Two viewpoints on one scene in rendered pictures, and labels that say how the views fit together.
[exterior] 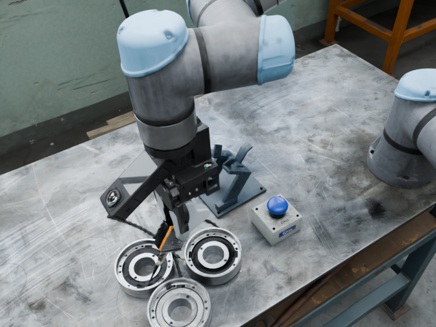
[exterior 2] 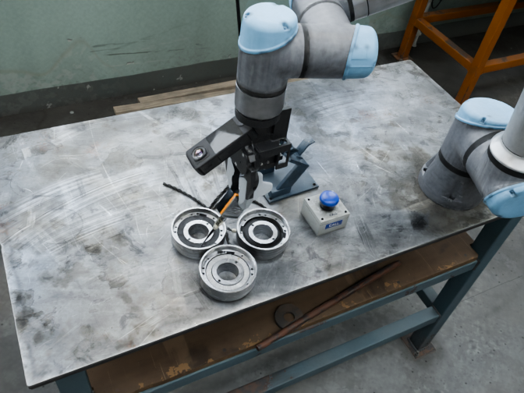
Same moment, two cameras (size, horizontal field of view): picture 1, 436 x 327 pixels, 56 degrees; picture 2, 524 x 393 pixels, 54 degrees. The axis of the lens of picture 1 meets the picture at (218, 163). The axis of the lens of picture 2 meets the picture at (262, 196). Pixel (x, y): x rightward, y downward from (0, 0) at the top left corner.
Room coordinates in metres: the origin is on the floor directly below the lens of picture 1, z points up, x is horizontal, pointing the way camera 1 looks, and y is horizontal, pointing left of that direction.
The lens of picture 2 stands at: (-0.23, 0.08, 1.61)
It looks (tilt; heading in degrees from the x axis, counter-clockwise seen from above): 47 degrees down; 356
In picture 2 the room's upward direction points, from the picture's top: 9 degrees clockwise
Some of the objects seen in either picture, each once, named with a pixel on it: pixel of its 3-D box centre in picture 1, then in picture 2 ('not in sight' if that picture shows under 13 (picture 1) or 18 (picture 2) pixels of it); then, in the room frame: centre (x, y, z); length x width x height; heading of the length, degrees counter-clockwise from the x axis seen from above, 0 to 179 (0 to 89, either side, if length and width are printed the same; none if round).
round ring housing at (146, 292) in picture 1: (145, 268); (198, 234); (0.40, 0.14, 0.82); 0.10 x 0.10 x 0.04
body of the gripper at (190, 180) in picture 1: (179, 163); (258, 136); (0.41, 0.05, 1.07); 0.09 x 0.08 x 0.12; 121
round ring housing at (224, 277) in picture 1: (213, 257); (262, 235); (0.41, 0.02, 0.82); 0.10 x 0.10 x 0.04
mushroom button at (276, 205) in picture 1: (277, 210); (327, 203); (0.49, -0.11, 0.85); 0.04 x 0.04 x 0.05
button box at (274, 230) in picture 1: (278, 217); (327, 211); (0.49, -0.11, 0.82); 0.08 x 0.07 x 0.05; 119
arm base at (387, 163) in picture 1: (407, 148); (458, 171); (0.64, -0.41, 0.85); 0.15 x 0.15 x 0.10
